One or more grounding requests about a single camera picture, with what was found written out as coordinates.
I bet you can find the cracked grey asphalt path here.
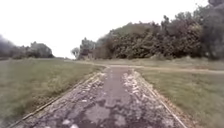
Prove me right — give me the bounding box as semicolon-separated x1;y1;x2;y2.
9;65;198;128

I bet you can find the wood of bushy trees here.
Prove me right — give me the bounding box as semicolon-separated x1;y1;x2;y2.
78;0;224;62

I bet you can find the grass strip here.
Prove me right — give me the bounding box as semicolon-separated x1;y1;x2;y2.
94;56;224;71

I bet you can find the small single tree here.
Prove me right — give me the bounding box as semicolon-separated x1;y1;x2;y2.
70;46;81;60

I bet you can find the grass field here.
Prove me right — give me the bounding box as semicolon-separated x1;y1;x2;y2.
134;67;224;128
0;58;108;128

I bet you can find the low clump of trees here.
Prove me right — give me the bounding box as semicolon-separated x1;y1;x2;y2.
0;34;55;61

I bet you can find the pale dirt cross path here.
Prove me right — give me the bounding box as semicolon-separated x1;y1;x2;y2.
76;61;224;75

